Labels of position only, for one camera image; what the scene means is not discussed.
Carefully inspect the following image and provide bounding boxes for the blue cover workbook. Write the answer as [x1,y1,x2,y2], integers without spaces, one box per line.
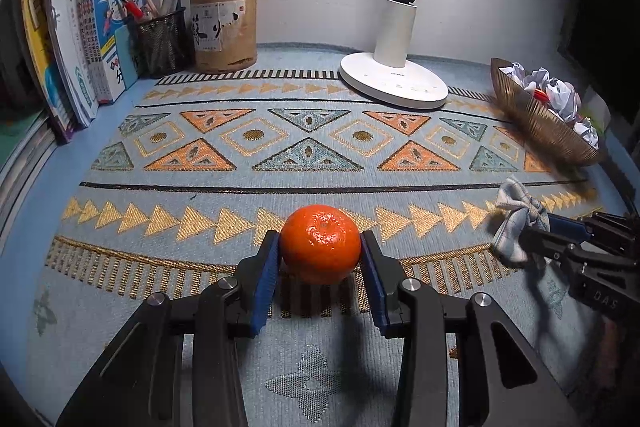
[76,0,141,104]

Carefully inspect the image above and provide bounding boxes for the orange tangerine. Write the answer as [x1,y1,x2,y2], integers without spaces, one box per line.
[278,205,361,285]

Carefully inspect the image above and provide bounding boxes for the yellow cover book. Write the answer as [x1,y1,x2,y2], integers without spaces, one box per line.
[21,0,76,143]

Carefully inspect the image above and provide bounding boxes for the green flat book stack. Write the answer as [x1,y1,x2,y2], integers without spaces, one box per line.
[1,109,56,228]

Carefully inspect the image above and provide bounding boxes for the white desk lamp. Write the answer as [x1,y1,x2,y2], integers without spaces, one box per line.
[340,0,449,110]

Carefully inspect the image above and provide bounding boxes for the checkered cloth scrap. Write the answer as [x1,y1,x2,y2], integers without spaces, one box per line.
[489,176,550,271]

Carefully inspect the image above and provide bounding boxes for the paper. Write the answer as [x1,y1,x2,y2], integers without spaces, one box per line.
[502,63,599,148]

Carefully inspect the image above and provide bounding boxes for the patterned blue table mat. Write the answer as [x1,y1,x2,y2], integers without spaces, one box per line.
[26,52,612,426]

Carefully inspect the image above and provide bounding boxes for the green tissue pack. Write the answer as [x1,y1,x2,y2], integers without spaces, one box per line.
[582,86,612,135]

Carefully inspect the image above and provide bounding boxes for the brown ribbed bowl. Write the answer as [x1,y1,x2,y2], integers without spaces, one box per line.
[490,57,608,166]

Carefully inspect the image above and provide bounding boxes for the red snack bag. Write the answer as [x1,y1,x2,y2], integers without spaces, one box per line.
[533,89,550,104]

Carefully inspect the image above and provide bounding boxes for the black mesh pen holder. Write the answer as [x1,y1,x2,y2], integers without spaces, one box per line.
[127,8,195,78]

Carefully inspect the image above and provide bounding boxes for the bamboo pen holder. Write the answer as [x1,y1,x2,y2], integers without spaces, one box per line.
[189,0,257,74]

